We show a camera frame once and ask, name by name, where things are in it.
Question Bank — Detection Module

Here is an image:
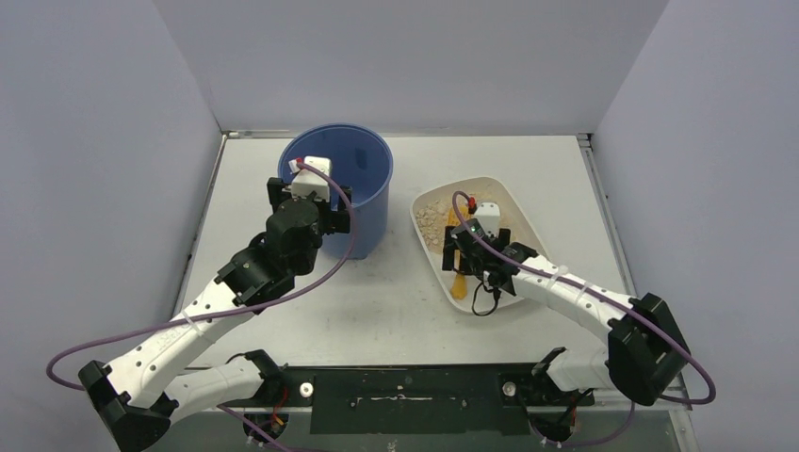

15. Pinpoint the tan cat litter pile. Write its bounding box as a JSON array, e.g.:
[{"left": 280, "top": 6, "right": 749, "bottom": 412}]
[{"left": 415, "top": 189, "right": 519, "bottom": 250}]

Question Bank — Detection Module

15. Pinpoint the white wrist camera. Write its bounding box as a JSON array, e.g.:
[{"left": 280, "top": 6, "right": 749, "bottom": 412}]
[
  {"left": 467, "top": 197, "right": 501, "bottom": 239},
  {"left": 288, "top": 156, "right": 333, "bottom": 202}
]

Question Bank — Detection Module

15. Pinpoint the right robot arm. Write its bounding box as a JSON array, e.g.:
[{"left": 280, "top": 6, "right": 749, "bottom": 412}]
[{"left": 442, "top": 219, "right": 691, "bottom": 406}]

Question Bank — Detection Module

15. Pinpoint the orange litter scoop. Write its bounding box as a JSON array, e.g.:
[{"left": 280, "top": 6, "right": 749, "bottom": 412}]
[{"left": 448, "top": 196, "right": 481, "bottom": 300}]

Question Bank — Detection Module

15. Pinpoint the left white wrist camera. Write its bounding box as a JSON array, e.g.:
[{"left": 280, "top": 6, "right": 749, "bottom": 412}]
[{"left": 288, "top": 156, "right": 333, "bottom": 202}]

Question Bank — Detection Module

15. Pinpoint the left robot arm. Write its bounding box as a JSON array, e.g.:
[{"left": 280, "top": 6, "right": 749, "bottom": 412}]
[{"left": 78, "top": 176, "right": 355, "bottom": 451}]

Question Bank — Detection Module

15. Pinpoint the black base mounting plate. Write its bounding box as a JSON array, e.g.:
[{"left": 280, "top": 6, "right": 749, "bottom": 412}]
[{"left": 230, "top": 363, "right": 595, "bottom": 436}]

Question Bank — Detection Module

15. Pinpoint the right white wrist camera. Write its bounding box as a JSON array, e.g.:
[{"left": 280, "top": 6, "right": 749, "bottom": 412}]
[{"left": 467, "top": 197, "right": 501, "bottom": 239}]

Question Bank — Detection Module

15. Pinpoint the white litter tray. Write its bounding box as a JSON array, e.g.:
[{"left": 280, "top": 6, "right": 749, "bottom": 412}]
[{"left": 410, "top": 176, "right": 547, "bottom": 314}]

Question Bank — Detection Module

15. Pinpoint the blue plastic bucket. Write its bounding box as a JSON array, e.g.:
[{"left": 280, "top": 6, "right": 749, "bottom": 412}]
[{"left": 277, "top": 123, "right": 393, "bottom": 260}]

